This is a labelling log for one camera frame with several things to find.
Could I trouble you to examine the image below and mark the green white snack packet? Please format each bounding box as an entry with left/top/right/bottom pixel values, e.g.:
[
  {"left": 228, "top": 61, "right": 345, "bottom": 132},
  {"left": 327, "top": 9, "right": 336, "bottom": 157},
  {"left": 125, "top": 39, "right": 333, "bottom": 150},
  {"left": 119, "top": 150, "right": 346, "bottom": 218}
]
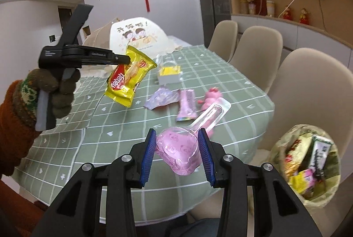
[{"left": 310, "top": 135, "right": 333, "bottom": 179}]

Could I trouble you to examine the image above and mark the white sideboard cabinet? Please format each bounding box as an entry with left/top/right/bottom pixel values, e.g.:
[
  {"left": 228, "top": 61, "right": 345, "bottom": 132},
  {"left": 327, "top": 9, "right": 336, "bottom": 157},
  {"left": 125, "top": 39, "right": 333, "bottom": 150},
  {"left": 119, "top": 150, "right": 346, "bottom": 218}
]
[{"left": 230, "top": 13, "right": 353, "bottom": 61}]

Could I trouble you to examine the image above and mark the pink heart candy package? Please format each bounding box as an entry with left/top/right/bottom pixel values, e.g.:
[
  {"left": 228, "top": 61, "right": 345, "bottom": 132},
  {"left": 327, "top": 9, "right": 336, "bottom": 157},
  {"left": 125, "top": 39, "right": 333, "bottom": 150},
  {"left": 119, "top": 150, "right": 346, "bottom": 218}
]
[{"left": 154, "top": 97, "right": 231, "bottom": 176}]

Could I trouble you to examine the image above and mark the red box with gold figurine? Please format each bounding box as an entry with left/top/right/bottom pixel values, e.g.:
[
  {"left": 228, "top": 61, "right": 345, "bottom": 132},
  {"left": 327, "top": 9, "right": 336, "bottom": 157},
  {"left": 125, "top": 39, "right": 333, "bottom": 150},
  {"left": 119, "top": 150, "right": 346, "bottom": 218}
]
[{"left": 240, "top": 0, "right": 267, "bottom": 15}]

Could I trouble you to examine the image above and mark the small white yellow box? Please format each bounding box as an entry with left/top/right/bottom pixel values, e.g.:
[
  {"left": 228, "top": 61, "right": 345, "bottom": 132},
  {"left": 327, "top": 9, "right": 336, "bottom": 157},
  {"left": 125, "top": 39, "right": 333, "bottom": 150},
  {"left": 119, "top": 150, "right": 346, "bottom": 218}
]
[{"left": 157, "top": 60, "right": 184, "bottom": 85}]

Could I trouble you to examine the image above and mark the purple wrapper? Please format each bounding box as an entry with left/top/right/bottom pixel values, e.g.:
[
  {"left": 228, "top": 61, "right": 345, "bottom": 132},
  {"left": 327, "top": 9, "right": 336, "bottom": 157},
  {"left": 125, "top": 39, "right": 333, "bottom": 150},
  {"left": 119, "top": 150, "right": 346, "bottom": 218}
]
[{"left": 144, "top": 88, "right": 180, "bottom": 110}]

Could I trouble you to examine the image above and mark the person's left hand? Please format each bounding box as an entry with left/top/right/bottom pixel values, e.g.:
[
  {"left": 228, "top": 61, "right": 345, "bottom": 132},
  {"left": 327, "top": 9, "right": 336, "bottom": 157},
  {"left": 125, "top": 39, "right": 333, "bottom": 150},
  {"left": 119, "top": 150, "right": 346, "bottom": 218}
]
[{"left": 9, "top": 69, "right": 81, "bottom": 122}]

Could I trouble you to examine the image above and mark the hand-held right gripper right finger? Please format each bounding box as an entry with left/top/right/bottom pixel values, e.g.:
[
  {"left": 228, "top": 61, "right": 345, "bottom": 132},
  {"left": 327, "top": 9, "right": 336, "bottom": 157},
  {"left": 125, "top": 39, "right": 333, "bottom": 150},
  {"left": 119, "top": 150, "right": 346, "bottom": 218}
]
[{"left": 197, "top": 127, "right": 323, "bottom": 237}]

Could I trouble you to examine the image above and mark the pink pig toy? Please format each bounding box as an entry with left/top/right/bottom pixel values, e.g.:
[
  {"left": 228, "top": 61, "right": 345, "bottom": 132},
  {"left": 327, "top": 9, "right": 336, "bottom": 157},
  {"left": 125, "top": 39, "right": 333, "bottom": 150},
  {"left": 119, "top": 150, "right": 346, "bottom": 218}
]
[{"left": 198, "top": 87, "right": 224, "bottom": 113}]

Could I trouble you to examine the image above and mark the trash bin with bag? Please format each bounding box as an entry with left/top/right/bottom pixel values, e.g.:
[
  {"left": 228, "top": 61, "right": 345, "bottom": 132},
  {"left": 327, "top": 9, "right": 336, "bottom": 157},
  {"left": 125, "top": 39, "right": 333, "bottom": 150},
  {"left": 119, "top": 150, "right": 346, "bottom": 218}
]
[{"left": 269, "top": 124, "right": 341, "bottom": 208}]

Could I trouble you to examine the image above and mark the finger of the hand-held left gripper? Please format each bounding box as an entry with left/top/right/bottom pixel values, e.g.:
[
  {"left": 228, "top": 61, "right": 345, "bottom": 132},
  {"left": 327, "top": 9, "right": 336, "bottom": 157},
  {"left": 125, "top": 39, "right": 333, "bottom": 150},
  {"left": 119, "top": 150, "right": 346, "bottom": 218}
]
[{"left": 112, "top": 53, "right": 131, "bottom": 64}]

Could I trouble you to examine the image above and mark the green checked tablecloth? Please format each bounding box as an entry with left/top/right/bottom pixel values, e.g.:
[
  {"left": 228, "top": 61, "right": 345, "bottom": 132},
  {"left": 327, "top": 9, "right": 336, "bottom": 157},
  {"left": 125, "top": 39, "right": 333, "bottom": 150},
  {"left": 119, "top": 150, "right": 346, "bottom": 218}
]
[{"left": 12, "top": 44, "right": 276, "bottom": 219}]

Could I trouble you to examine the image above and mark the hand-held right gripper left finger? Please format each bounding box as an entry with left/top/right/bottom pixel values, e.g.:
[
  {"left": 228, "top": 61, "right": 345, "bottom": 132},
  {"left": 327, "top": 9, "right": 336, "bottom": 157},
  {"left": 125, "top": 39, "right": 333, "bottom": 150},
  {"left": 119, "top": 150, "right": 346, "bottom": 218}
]
[{"left": 32, "top": 128, "right": 158, "bottom": 237}]

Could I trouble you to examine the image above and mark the yellow snack packet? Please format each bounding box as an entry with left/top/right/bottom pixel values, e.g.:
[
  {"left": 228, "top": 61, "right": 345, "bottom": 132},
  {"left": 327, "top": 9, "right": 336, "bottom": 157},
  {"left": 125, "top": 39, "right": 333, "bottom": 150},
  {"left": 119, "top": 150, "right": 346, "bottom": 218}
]
[{"left": 288, "top": 168, "right": 317, "bottom": 196}]

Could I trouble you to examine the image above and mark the yellow wafer packet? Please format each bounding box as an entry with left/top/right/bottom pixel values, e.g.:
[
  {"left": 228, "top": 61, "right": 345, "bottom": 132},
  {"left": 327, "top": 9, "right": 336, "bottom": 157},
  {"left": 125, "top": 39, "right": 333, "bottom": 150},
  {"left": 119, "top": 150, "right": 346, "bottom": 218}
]
[{"left": 104, "top": 44, "right": 158, "bottom": 108}]

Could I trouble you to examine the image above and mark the pink strip wrapper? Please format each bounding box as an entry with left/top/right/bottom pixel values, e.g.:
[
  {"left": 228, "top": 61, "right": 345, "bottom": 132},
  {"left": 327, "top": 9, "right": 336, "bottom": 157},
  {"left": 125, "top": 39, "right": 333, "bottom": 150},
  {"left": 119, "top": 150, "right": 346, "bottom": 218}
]
[{"left": 176, "top": 89, "right": 197, "bottom": 122}]

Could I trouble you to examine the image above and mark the beige dining chair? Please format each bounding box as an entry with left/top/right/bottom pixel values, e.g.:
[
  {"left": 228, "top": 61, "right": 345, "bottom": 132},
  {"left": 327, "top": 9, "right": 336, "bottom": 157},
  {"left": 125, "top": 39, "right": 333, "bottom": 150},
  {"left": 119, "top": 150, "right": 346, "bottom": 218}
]
[
  {"left": 229, "top": 26, "right": 284, "bottom": 91},
  {"left": 207, "top": 20, "right": 239, "bottom": 61},
  {"left": 255, "top": 47, "right": 353, "bottom": 160}
]

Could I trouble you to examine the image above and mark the white jar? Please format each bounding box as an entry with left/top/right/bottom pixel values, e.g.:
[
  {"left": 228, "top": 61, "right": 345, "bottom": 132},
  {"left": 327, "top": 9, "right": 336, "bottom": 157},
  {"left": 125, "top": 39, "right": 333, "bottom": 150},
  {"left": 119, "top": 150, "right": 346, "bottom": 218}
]
[{"left": 265, "top": 0, "right": 276, "bottom": 16}]

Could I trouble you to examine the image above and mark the person's leg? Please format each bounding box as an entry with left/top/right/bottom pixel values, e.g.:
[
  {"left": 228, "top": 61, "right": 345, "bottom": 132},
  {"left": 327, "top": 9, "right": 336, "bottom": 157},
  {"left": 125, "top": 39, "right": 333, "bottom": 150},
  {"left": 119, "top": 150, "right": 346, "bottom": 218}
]
[{"left": 190, "top": 216, "right": 221, "bottom": 237}]

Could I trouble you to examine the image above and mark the white charger cable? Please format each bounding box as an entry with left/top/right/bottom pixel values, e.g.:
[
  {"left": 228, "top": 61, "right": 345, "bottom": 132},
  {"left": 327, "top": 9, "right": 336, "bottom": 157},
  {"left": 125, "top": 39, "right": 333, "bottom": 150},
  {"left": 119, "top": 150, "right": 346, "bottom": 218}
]
[{"left": 278, "top": 0, "right": 306, "bottom": 18}]

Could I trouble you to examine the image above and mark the white paper bag with cartoon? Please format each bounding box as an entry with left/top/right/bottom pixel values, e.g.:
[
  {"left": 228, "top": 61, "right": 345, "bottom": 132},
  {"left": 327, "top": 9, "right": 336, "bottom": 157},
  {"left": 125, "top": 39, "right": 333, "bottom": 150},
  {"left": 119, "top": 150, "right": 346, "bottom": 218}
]
[{"left": 76, "top": 16, "right": 184, "bottom": 80}]

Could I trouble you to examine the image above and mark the red gold snack packet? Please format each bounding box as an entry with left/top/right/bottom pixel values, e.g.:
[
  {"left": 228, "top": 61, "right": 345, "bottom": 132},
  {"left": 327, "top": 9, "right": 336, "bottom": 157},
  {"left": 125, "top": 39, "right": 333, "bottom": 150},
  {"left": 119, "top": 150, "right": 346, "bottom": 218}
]
[{"left": 284, "top": 138, "right": 312, "bottom": 179}]

